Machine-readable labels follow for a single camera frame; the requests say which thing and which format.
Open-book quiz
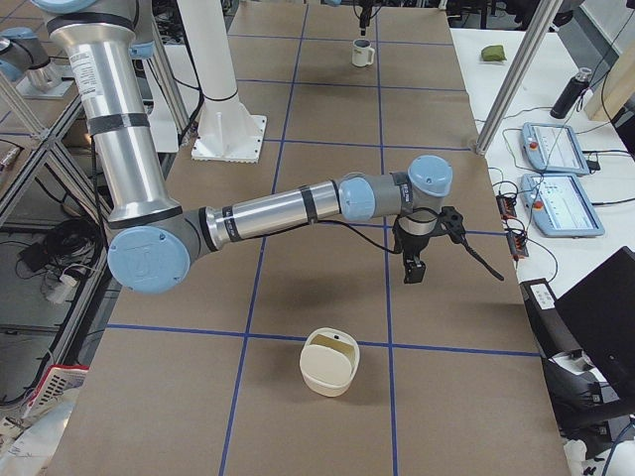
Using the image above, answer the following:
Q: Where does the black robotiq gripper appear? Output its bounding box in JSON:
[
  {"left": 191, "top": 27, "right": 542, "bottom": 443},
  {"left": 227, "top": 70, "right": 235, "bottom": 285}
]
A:
[{"left": 352, "top": 0, "right": 380, "bottom": 36}]

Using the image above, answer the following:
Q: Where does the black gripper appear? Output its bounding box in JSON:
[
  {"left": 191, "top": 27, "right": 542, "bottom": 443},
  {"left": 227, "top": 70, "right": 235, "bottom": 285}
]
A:
[{"left": 392, "top": 217, "right": 438, "bottom": 285}]

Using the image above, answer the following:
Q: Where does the white mug grey inside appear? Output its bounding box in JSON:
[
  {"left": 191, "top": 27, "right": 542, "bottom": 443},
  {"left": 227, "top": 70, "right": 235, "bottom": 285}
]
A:
[{"left": 351, "top": 38, "right": 375, "bottom": 67}]

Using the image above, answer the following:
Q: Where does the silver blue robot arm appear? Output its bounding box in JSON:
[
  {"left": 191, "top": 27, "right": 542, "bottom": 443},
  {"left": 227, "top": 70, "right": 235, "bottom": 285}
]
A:
[
  {"left": 39, "top": 1, "right": 453, "bottom": 294},
  {"left": 1, "top": 1, "right": 154, "bottom": 112}
]

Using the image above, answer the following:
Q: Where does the black orange usb hub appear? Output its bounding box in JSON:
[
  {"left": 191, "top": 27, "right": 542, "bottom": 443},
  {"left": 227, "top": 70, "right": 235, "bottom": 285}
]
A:
[{"left": 496, "top": 194, "right": 517, "bottom": 219}]

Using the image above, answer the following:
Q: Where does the cream lidded bin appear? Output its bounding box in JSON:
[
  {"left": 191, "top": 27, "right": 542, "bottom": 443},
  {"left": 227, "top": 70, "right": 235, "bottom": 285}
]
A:
[{"left": 300, "top": 327, "right": 360, "bottom": 398}]

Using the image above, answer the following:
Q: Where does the green bean bag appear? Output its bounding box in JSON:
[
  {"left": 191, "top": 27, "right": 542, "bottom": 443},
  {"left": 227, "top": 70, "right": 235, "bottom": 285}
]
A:
[{"left": 480, "top": 45, "right": 507, "bottom": 63}]

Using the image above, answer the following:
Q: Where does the near blue teach pendant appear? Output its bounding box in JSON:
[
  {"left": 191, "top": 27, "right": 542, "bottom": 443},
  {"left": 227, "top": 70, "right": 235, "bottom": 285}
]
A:
[{"left": 519, "top": 173, "right": 604, "bottom": 238}]

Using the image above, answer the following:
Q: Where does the blue teach pendant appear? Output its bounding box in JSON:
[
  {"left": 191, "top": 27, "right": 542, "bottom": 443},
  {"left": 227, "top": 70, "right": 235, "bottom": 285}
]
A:
[
  {"left": 521, "top": 122, "right": 590, "bottom": 176},
  {"left": 519, "top": 173, "right": 604, "bottom": 238}
]

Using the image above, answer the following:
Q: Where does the far blue teach pendant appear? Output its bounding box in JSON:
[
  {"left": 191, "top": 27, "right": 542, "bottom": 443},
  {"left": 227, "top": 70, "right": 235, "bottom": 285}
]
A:
[{"left": 521, "top": 122, "right": 590, "bottom": 176}]

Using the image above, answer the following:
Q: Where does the black water bottle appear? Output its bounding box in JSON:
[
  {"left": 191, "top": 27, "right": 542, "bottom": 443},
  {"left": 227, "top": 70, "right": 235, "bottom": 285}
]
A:
[{"left": 550, "top": 66, "right": 593, "bottom": 119}]

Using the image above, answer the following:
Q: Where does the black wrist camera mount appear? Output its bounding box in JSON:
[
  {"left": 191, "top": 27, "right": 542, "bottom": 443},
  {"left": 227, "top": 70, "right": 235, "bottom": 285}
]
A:
[{"left": 439, "top": 206, "right": 466, "bottom": 244}]

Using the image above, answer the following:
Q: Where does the aluminium frame post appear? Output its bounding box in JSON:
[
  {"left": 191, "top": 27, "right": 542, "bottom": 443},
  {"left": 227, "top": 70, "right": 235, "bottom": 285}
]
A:
[{"left": 475, "top": 0, "right": 564, "bottom": 156}]

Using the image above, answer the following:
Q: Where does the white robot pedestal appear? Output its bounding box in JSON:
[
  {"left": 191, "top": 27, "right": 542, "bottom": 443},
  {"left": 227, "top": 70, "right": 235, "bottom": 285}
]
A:
[{"left": 178, "top": 0, "right": 267, "bottom": 163}]

